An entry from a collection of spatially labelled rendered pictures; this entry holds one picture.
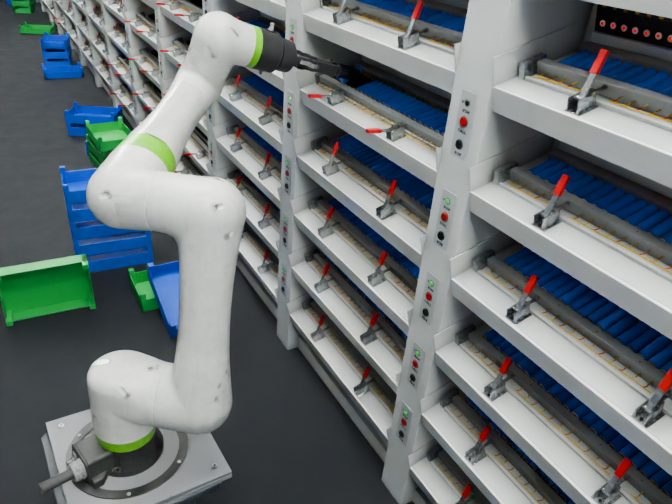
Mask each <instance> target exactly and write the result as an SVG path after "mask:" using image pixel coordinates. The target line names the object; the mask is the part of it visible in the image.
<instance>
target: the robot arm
mask: <svg viewBox="0 0 672 504"><path fill-rule="evenodd" d="M274 25H275V24H274V23H271V24H270V27H269V29H266V28H261V27H257V26H254V25H250V24H247V23H245V22H242V21H240V20H238V19H236V18H234V17H233V16H231V15H229V14H227V13H225V12H221V11H213V12H209V13H207V14H205V15H203V16H202V17H201V18H200V19H199V20H198V21H197V23H196V25H195V28H194V31H193V35H192V39H191V42H190V45H189V48H188V52H187V54H186V57H185V59H184V61H183V63H182V65H181V67H180V68H179V70H178V72H177V74H176V77H175V79H174V81H173V83H172V84H171V86H170V88H169V90H168V91H167V93H166V94H165V96H164V97H163V99H162V100H161V101H160V103H159V104H158V105H157V106H156V108H155V109H154V110H153V111H152V112H151V113H150V114H149V116H148V117H147V118H146V119H145V120H144V121H143V122H142V123H141V124H139V125H138V126H137V127H136V128H135V129H134V130H133V131H132V132H131V133H130V134H129V135H128V136H127V137H126V138H125V139H124V140H123V141H122V142H121V143H120V144H119V145H118V146H117V147H116V148H115V149H114V150H113V151H112V153H111V154H110V155H109V156H108V157H107V158H106V159H105V161H104V162H103V163H102V164H101V165H100V166H99V168H98V169H97V170H96V171H95V173H94V174H93V175H92V177H91V178H90V180H89V182H88V185H87V189H86V200H87V204H88V206H89V209H90V211H91V212H92V214H93V215H94V216H95V217H96V218H97V219H98V220H99V221H100V222H102V223H103V224H105V225H107V226H109V227H112V228H116V229H128V230H142V231H155V232H160V233H165V234H168V235H170V236H171V237H172V238H173V239H174V240H175V241H176V243H177V245H178V251H179V276H180V299H179V322H178V334H177V344H176V353H175V360H174V363H170V362H166V361H162V360H159V359H157V358H155V357H152V356H149V355H146V354H144V353H140V352H137V351H132V350H119V351H114V352H110V353H108V354H105V355H103V356H102V357H100V358H99V359H97V360H96V361H95V362H94V363H93V364H92V366H91V367H90V369H89V371H88V374H87V388H88V396H89V403H90V410H91V417H92V423H93V430H94V433H95V434H92V435H90V436H88V437H86V438H84V439H82V440H80V441H78V442H76V443H74V444H72V452H71V453H72V458H71V459H70V460H68V461H66V464H67V466H68V470H66V471H64V472H62V473H60V474H58V475H56V476H54V477H52V478H50V479H48V480H46V481H44V482H42V483H40V484H38V485H39V488H40V492H41V493H42V494H45V493H47V492H49V491H50V490H52V489H54V488H56V487H58V486H60V485H62V484H64V483H66V482H68V481H70V480H72V479H73V480H74V481H75V482H78V481H81V480H82V479H86V481H87V482H88V483H89V485H92V486H93V487H94V489H97V488H99V487H101V486H103V485H104V484H105V482H106V480H107V478H108V476H112V477H130V476H134V475H137V474H140V473H142V472H144V471H146V470H148V469H149V468H150V467H152V466H153V465H154V464H155V463H156V462H157V461H158V459H159V458H160V456H161V454H162V452H163V446H164V442H163V435H162V433H161V431H160V430H159V429H158V428H162V429H168V430H173V431H179V432H184V433H190V434H197V435H199V434H206V433H209V432H212V431H214V430H216V429H217V428H219V427H220V426H221V425H222V424H223V423H224V422H225V421H226V419H227V418H228V416H229V414H230V411H231V408H232V403H233V397H232V386H231V372H230V318H231V304H232V293H233V284H234V277H235V269H236V263H237V257H238V251H239V248H240V242H241V237H242V233H243V228H244V224H245V219H246V205H245V201H244V198H243V196H242V195H241V193H240V191H239V190H238V189H237V188H236V187H235V186H234V185H233V184H231V183H230V182H228V181H227V180H224V179H222V178H218V177H211V176H196V175H186V174H179V173H174V172H175V170H176V168H177V165H178V163H179V161H180V158H181V156H182V153H183V151H184V148H185V146H186V144H187V142H188V140H189V138H190V136H191V134H192V132H193V130H194V129H195V127H196V125H197V124H198V122H199V121H200V119H201V118H202V117H203V115H204V114H205V113H206V111H207V110H208V109H209V108H210V107H211V106H212V104H213V103H214V102H215V101H216V100H217V99H218V98H219V96H220V95H221V92H222V89H223V86H224V83H225V81H226V78H227V76H228V74H229V72H230V70H231V68H232V67H233V66H234V65H239V66H244V67H248V68H252V69H256V70H258V71H259V74H262V72H263V71H264V72H268V73H272V72H274V71H275V70H276V71H280V72H284V73H287V72H289V71H290V70H291V69H292V68H293V67H296V68H297V69H300V70H308V71H311V72H318V73H322V74H327V75H331V76H333V78H335V79H336V78H337V77H340V78H344V79H347V80H351V81H355V82H357V79H358V76H359V73H360V70H358V69H354V67H351V66H347V65H343V64H340V63H336V62H332V59H330V58H329V59H328V61H326V60H325V59H321V58H317V57H314V56H311V55H310V54H307V53H304V52H302V51H300V50H297V48H296V45H295V43H294V42H293V41H291V40H288V39H285V38H282V37H281V35H280V34H279V33H278V32H276V31H274ZM331 62H332V63H331Z"/></svg>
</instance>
